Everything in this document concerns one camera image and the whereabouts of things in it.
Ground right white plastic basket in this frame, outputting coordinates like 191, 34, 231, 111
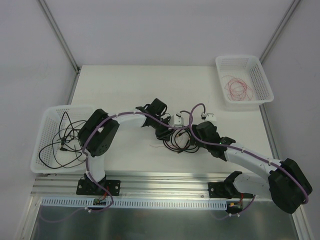
215, 55, 274, 111

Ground black cable bundle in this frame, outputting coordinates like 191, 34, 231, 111
162, 129, 200, 154

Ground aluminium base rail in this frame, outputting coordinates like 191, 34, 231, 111
30, 170, 229, 200

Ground left aluminium frame post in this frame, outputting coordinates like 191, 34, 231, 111
36, 0, 80, 73

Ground thin black cable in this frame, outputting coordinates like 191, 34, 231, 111
51, 111, 87, 153

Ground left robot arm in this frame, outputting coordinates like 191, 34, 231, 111
76, 98, 183, 197

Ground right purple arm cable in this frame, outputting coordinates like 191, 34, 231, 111
188, 103, 311, 205

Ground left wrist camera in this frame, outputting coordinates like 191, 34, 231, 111
170, 112, 184, 128

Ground aluminium frame post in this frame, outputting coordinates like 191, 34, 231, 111
36, 0, 80, 73
259, 0, 303, 64

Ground right aluminium frame post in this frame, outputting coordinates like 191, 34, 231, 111
259, 0, 303, 64

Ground left white plastic basket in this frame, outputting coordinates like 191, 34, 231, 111
30, 105, 95, 174

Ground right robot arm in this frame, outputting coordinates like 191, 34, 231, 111
190, 121, 313, 214

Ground white slotted cable duct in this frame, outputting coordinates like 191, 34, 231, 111
41, 196, 227, 211

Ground white plastic basket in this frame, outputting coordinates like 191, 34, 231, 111
30, 105, 95, 174
215, 55, 274, 111

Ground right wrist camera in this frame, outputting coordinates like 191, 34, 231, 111
201, 112, 217, 124

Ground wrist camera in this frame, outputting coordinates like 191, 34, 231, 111
201, 112, 217, 124
170, 112, 184, 128

